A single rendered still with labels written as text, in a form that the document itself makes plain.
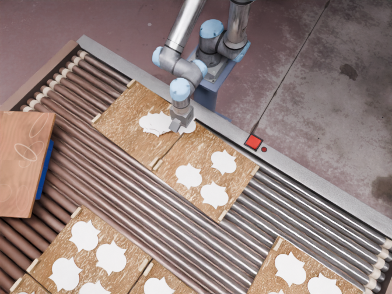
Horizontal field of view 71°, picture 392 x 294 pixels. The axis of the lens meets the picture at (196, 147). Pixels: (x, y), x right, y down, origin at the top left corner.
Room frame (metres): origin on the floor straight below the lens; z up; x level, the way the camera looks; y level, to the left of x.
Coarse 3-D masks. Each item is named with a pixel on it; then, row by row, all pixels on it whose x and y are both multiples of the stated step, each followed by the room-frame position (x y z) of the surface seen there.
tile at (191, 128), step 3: (195, 117) 0.59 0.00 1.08; (171, 120) 0.57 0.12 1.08; (192, 120) 0.57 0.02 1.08; (192, 123) 0.56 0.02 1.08; (189, 126) 0.54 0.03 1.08; (192, 126) 0.54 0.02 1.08; (195, 126) 0.54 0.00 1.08; (180, 129) 0.52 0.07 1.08; (183, 129) 0.52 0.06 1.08; (186, 129) 0.52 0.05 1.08; (189, 129) 0.52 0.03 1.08; (192, 129) 0.52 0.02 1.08; (180, 132) 0.51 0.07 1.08; (186, 132) 0.51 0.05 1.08; (189, 132) 0.51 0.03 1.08; (180, 135) 0.50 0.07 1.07
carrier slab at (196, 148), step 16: (176, 144) 0.50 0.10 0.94; (192, 144) 0.51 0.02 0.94; (208, 144) 0.51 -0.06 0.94; (224, 144) 0.51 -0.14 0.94; (176, 160) 0.42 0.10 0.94; (192, 160) 0.42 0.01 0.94; (208, 160) 0.42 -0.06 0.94; (240, 160) 0.42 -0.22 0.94; (160, 176) 0.33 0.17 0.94; (176, 176) 0.34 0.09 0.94; (208, 176) 0.34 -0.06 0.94; (224, 176) 0.34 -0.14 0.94; (240, 176) 0.34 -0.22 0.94; (192, 192) 0.26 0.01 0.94; (240, 192) 0.26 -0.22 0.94; (208, 208) 0.18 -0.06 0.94; (224, 208) 0.19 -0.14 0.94
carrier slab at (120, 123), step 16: (128, 96) 0.78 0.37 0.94; (144, 96) 0.78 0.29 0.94; (112, 112) 0.68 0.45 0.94; (128, 112) 0.68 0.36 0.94; (144, 112) 0.68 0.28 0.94; (96, 128) 0.58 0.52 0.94; (112, 128) 0.59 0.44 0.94; (128, 128) 0.59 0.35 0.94; (128, 144) 0.50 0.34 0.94; (144, 144) 0.50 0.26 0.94; (160, 144) 0.50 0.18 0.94; (144, 160) 0.41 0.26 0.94
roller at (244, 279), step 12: (60, 144) 0.50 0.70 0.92; (72, 156) 0.43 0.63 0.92; (84, 168) 0.38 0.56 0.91; (96, 168) 0.38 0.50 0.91; (108, 180) 0.31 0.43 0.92; (120, 192) 0.25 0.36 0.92; (144, 204) 0.20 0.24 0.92; (156, 216) 0.14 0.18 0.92; (168, 228) 0.09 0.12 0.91; (180, 228) 0.09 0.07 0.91; (192, 240) 0.04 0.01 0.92; (204, 252) -0.01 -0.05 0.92; (216, 264) -0.06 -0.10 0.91; (228, 264) -0.06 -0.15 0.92; (240, 276) -0.11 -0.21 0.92
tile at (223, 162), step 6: (216, 156) 0.44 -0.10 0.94; (222, 156) 0.44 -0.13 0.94; (228, 156) 0.44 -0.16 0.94; (216, 162) 0.41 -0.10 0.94; (222, 162) 0.41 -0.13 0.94; (228, 162) 0.41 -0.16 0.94; (234, 162) 0.41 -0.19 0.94; (216, 168) 0.38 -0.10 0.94; (222, 168) 0.38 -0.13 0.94; (228, 168) 0.38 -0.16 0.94; (234, 168) 0.38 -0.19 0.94; (222, 174) 0.35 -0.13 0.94
